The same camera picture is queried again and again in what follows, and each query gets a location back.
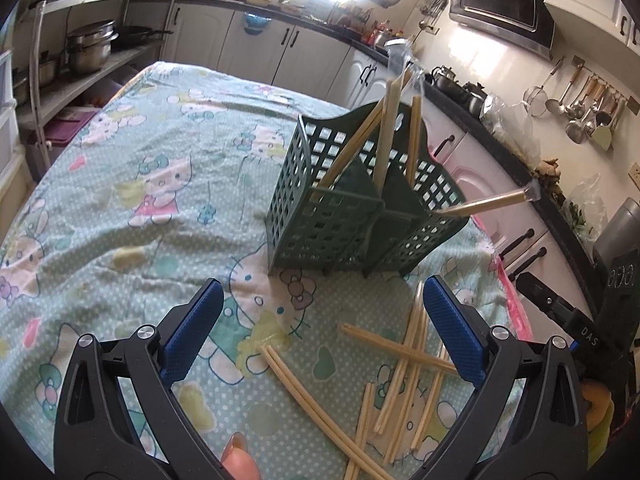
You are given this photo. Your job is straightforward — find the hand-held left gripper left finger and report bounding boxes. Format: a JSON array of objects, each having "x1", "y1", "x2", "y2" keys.
[{"x1": 52, "y1": 277, "x2": 226, "y2": 480}]

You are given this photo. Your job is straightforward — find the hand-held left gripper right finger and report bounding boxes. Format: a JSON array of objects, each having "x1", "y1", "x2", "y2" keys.
[{"x1": 422, "y1": 275, "x2": 587, "y2": 480}]

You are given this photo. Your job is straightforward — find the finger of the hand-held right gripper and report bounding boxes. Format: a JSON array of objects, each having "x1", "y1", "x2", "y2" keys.
[{"x1": 515, "y1": 272, "x2": 585, "y2": 334}]

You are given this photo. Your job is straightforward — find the bunch of wooden chopsticks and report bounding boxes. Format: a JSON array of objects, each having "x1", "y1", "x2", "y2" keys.
[{"x1": 260, "y1": 282, "x2": 461, "y2": 480}]

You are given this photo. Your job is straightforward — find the chopstick pair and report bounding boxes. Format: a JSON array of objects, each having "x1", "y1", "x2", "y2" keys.
[
  {"x1": 375, "y1": 37, "x2": 418, "y2": 188},
  {"x1": 432, "y1": 185, "x2": 541, "y2": 218},
  {"x1": 405, "y1": 94, "x2": 425, "y2": 186},
  {"x1": 315, "y1": 102, "x2": 388, "y2": 193}
]

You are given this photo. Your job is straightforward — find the green plastic utensil basket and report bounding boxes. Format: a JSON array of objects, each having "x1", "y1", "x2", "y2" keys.
[{"x1": 265, "y1": 101, "x2": 471, "y2": 279}]

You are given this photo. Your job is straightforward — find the row of hanging kitchen utensils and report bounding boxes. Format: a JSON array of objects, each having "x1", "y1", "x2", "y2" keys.
[{"x1": 522, "y1": 57, "x2": 628, "y2": 152}]

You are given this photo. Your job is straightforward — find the person's right hand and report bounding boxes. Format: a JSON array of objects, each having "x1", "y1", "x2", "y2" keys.
[{"x1": 580, "y1": 380, "x2": 616, "y2": 461}]

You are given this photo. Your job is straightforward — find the person's left hand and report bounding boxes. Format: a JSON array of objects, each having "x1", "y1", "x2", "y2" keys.
[{"x1": 220, "y1": 432, "x2": 263, "y2": 480}]

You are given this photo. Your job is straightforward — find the pink plastic table sheet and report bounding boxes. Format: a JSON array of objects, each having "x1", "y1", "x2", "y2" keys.
[{"x1": 470, "y1": 210, "x2": 537, "y2": 351}]

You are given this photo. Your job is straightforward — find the cartoon cat printed tablecloth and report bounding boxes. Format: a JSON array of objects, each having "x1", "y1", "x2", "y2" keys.
[{"x1": 0, "y1": 60, "x2": 526, "y2": 480}]

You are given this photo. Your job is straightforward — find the grey kitchen appliance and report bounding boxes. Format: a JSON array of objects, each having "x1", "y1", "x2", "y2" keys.
[{"x1": 591, "y1": 197, "x2": 640, "y2": 272}]

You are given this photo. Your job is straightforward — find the bag of green vegetables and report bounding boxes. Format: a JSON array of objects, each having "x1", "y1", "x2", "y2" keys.
[{"x1": 561, "y1": 172, "x2": 609, "y2": 242}]

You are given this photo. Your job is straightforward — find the ginger root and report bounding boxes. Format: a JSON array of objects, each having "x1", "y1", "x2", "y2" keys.
[{"x1": 529, "y1": 157, "x2": 564, "y2": 187}]

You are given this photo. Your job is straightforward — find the black countertop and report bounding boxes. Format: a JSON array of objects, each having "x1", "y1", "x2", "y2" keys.
[{"x1": 172, "y1": 0, "x2": 601, "y2": 291}]

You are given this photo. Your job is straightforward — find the clear plastic bag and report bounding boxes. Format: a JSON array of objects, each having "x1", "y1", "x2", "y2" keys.
[{"x1": 479, "y1": 92, "x2": 544, "y2": 162}]

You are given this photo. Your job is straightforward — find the steel kettle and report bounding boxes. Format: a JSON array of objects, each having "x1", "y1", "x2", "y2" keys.
[
  {"x1": 461, "y1": 80, "x2": 489, "y2": 117},
  {"x1": 431, "y1": 65, "x2": 462, "y2": 94}
]

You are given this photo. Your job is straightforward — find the pink lidded plastic box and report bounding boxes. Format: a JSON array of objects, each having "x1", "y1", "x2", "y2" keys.
[{"x1": 29, "y1": 109, "x2": 97, "y2": 172}]

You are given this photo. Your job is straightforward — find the metal shelf rack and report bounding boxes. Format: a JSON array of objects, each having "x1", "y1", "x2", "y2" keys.
[{"x1": 15, "y1": 0, "x2": 179, "y2": 181}]

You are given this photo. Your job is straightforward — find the plastic drawer tower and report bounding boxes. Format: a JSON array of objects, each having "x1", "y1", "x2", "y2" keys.
[{"x1": 0, "y1": 50, "x2": 32, "y2": 186}]

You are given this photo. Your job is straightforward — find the white base cabinets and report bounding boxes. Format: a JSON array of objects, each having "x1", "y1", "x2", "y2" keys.
[{"x1": 160, "y1": 0, "x2": 601, "y2": 311}]

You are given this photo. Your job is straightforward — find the black range hood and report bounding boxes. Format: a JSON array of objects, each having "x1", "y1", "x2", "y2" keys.
[{"x1": 447, "y1": 0, "x2": 557, "y2": 59}]

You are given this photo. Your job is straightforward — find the black frying pan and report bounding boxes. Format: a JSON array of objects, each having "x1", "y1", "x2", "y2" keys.
[{"x1": 112, "y1": 25, "x2": 173, "y2": 52}]

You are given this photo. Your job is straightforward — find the small steel pot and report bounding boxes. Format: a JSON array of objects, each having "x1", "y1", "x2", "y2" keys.
[{"x1": 36, "y1": 50, "x2": 67, "y2": 87}]

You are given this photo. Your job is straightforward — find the stacked steel pots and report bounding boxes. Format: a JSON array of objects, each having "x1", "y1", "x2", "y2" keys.
[{"x1": 65, "y1": 20, "x2": 119, "y2": 74}]

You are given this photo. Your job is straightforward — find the small metal utensil cluster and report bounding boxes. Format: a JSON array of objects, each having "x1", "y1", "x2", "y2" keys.
[{"x1": 417, "y1": 0, "x2": 449, "y2": 32}]

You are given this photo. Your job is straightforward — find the blue plastic hanging basket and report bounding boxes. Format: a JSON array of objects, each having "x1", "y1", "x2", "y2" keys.
[{"x1": 243, "y1": 11, "x2": 274, "y2": 34}]

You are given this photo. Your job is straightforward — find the cluster of seasoning bottles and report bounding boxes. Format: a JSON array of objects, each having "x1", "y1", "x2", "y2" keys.
[{"x1": 326, "y1": 2, "x2": 397, "y2": 47}]

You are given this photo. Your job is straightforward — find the wall hook rail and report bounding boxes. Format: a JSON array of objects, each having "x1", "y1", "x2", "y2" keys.
[{"x1": 571, "y1": 55, "x2": 629, "y2": 107}]

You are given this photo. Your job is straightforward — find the white wall cabinet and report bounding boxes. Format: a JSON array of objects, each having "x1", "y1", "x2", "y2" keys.
[{"x1": 542, "y1": 0, "x2": 640, "y2": 47}]

